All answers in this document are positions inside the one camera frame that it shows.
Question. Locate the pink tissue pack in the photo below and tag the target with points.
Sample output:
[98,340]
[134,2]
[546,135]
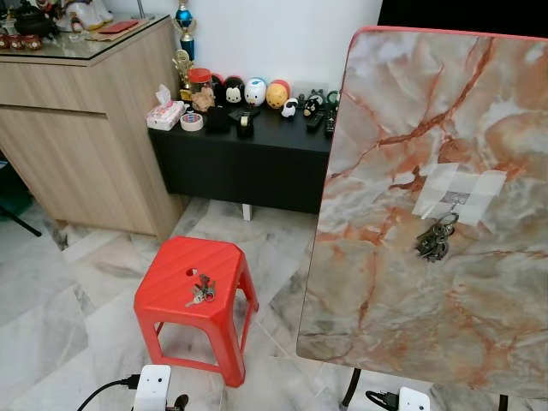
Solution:
[164,114]

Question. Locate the red-lidded clear jar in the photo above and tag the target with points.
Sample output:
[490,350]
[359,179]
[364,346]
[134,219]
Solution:
[201,86]

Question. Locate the blue ball trophy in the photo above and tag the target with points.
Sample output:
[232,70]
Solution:
[184,17]

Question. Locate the red flat book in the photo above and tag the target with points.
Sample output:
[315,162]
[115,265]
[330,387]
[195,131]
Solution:
[118,26]

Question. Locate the black mouse egg toy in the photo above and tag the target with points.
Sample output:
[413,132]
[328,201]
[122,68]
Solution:
[234,92]

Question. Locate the black low sideboard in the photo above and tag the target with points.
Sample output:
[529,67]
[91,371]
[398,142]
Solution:
[248,171]

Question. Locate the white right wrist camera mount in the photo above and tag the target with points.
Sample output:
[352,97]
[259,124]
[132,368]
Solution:
[414,401]

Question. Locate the black metal table leg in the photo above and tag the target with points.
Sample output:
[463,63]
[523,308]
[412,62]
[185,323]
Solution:
[349,390]
[503,403]

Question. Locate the silver key bunch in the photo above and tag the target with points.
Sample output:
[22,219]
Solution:
[203,290]

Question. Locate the red plastic stool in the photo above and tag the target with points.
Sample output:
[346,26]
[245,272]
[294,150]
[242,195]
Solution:
[175,278]

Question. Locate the dark key bunch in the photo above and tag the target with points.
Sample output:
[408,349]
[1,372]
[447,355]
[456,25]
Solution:
[433,242]

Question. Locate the green plastic basin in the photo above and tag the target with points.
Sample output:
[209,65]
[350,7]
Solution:
[13,188]

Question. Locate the black tape dispenser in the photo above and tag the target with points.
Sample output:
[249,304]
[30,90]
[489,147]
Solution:
[246,124]

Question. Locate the white egg toy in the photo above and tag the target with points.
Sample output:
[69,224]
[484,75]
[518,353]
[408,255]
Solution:
[255,92]

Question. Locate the yellow egg toy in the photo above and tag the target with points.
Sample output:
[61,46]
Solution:
[276,95]

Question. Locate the light wooden cabinet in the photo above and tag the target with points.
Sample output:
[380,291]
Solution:
[77,145]

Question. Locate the black television screen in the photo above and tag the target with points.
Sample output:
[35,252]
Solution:
[462,13]

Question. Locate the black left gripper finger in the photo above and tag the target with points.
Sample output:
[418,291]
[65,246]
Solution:
[178,403]

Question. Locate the small panda figure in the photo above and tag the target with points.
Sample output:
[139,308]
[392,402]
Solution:
[289,108]

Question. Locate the marble pattern folding table top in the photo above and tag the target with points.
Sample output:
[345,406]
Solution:
[411,325]

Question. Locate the white tape roll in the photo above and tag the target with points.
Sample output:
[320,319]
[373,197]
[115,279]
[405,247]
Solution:
[192,122]

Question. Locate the small gold trophy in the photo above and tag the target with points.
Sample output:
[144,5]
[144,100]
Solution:
[181,73]

